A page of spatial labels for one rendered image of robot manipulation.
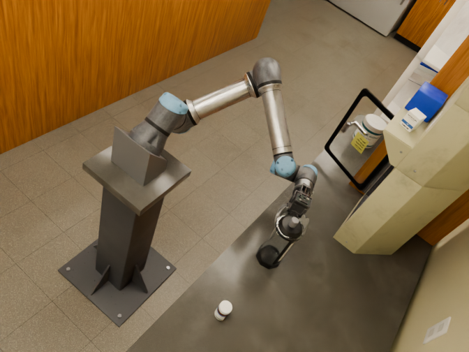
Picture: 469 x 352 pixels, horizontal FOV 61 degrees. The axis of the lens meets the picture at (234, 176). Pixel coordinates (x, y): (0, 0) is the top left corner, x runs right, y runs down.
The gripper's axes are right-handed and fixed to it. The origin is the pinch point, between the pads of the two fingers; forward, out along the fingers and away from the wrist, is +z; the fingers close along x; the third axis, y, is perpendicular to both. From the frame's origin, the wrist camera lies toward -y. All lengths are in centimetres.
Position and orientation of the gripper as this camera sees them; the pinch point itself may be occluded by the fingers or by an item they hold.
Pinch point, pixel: (287, 230)
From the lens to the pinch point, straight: 145.3
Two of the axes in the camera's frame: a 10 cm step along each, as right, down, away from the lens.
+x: 8.9, 4.6, -0.5
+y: 3.2, -6.8, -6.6
